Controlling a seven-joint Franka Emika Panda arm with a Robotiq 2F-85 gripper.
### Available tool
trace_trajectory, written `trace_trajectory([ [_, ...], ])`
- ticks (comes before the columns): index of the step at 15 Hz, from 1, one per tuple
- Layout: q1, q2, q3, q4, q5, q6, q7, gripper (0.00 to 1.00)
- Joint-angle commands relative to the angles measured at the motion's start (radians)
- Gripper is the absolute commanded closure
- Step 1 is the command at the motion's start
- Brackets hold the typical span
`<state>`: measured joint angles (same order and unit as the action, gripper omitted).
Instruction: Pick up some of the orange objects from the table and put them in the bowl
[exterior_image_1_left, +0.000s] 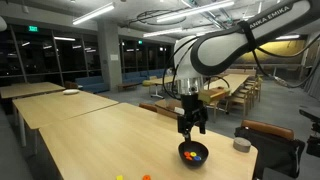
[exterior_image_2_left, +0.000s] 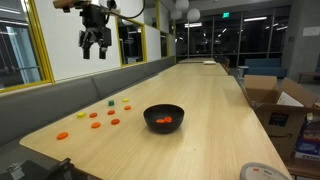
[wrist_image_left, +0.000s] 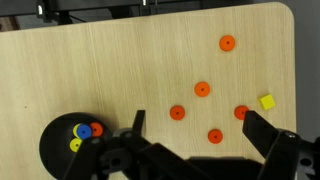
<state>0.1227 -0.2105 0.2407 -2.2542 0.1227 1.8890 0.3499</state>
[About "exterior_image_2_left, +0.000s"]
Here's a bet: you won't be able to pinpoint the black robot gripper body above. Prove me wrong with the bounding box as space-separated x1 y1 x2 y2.
79 5 112 50

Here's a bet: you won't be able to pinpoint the black bowl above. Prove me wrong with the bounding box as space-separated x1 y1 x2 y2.
143 104 185 134

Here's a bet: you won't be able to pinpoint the green cube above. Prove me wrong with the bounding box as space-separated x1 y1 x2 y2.
108 100 115 106

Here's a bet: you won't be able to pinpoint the yellow block far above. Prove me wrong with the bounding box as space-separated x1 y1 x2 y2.
122 98 129 103

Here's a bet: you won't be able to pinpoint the yellow block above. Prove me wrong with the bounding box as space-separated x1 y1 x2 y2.
122 98 129 103
77 112 86 118

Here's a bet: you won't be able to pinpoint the orange disc beside yellow block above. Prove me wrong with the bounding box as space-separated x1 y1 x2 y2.
89 113 97 118

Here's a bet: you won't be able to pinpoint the yellow block left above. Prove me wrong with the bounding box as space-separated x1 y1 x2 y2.
77 112 86 118

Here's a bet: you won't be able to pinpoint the grey bench seat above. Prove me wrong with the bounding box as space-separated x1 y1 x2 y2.
0 57 175 171

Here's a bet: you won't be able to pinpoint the white plate on far table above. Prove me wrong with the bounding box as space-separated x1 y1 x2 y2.
203 61 216 65

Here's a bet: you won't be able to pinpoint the blue sofa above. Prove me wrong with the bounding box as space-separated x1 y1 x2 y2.
245 58 287 78

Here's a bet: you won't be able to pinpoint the open cardboard box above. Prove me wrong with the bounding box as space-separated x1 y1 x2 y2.
243 75 319 159

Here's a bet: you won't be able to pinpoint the grey round can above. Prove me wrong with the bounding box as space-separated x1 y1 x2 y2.
240 162 290 180

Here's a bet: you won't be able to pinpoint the stacked game boxes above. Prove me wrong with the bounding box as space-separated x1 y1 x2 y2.
294 113 320 161

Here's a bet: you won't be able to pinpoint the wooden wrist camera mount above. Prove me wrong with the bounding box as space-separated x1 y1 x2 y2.
53 0 82 13

